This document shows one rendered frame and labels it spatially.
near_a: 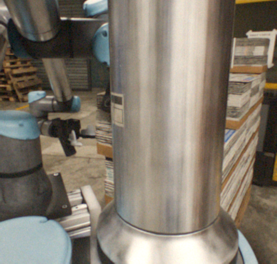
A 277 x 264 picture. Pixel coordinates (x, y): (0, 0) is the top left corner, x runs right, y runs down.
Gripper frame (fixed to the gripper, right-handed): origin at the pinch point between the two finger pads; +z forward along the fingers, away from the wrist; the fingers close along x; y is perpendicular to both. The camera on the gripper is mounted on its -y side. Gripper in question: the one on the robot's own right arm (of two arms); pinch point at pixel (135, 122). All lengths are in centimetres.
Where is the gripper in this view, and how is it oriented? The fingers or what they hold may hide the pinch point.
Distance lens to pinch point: 76.0
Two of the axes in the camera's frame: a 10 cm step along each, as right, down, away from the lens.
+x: -8.5, -1.4, 5.1
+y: 4.6, -6.8, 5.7
